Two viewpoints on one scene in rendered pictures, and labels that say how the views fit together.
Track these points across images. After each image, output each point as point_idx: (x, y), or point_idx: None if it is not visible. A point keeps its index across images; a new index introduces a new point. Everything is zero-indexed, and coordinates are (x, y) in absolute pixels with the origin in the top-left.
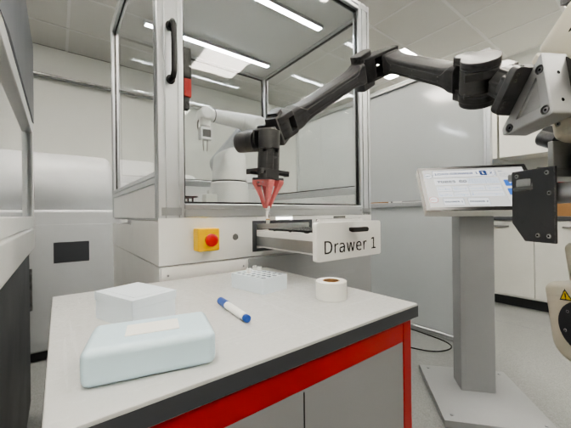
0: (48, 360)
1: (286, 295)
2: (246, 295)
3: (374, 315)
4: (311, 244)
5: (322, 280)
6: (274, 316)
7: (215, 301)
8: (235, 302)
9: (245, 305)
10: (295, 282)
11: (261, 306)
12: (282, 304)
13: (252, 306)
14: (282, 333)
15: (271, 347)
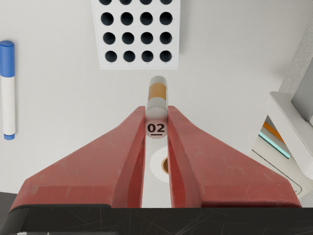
0: None
1: (138, 88)
2: (80, 29)
3: (145, 205)
4: (312, 93)
5: (164, 157)
6: (54, 140)
7: (8, 15)
8: (37, 54)
9: (44, 78)
10: (236, 31)
11: (63, 99)
12: (95, 116)
13: (50, 93)
14: (31, 173)
15: (5, 184)
